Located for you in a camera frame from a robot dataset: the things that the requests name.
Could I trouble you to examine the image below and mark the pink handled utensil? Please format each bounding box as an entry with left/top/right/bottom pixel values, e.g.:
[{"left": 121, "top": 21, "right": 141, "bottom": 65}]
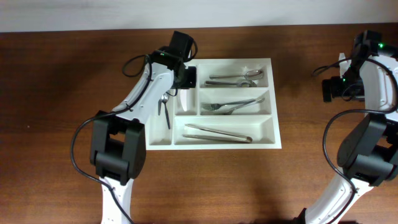
[{"left": 180, "top": 89, "right": 187, "bottom": 111}]

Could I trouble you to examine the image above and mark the steel fork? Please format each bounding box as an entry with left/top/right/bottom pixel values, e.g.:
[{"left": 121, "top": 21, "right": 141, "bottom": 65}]
[
  {"left": 215, "top": 98, "right": 265, "bottom": 115},
  {"left": 200, "top": 99, "right": 253, "bottom": 111}
]

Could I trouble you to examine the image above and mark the small steel teaspoon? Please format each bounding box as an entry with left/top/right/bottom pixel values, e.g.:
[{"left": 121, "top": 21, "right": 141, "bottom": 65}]
[
  {"left": 160, "top": 93, "right": 171, "bottom": 129},
  {"left": 157, "top": 100, "right": 162, "bottom": 116}
]

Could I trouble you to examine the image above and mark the steel spoon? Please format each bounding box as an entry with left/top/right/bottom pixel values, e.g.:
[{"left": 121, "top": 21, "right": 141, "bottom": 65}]
[{"left": 205, "top": 80, "right": 257, "bottom": 87}]

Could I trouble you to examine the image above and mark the steel tablespoon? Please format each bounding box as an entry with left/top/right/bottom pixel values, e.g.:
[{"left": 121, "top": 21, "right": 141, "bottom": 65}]
[{"left": 209, "top": 70, "right": 264, "bottom": 80}]

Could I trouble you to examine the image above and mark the steel table knife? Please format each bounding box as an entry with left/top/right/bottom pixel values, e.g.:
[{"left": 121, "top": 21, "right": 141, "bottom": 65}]
[
  {"left": 185, "top": 124, "right": 252, "bottom": 139},
  {"left": 182, "top": 134, "right": 252, "bottom": 143}
]

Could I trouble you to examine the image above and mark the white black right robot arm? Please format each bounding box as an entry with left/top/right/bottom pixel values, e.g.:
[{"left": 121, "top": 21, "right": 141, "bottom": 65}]
[{"left": 292, "top": 30, "right": 397, "bottom": 224}]

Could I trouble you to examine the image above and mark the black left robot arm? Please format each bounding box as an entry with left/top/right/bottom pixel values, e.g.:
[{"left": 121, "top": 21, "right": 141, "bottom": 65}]
[{"left": 90, "top": 31, "right": 198, "bottom": 223}]

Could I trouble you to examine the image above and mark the white plastic cutlery tray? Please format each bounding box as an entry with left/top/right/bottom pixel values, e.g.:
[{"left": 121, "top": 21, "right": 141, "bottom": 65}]
[{"left": 146, "top": 58, "right": 282, "bottom": 150}]

